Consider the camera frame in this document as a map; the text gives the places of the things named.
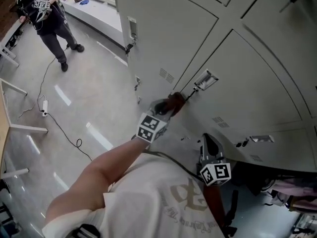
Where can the pile of pink clothes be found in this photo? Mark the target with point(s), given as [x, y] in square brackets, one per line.
[297, 190]

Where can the person's white printed t-shirt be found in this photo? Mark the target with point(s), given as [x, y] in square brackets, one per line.
[148, 197]

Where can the wooden table with white legs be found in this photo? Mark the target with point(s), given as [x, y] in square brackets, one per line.
[3, 118]

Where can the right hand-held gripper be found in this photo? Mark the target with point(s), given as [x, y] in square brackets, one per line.
[215, 173]

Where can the person's left forearm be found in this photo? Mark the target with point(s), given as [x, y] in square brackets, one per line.
[119, 161]

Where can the white window bench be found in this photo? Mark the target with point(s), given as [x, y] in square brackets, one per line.
[94, 16]

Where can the dark red cloth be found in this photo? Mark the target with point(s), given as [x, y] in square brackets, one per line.
[177, 103]

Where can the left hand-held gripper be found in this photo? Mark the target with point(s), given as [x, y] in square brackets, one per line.
[148, 128]

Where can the blue cloth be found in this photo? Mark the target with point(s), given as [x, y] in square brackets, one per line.
[85, 1]

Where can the person's right forearm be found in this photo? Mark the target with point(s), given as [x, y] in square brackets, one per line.
[213, 202]

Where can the bank of grey locker doors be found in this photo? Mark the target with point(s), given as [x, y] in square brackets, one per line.
[247, 83]

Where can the white power strip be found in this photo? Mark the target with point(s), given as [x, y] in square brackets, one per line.
[45, 106]

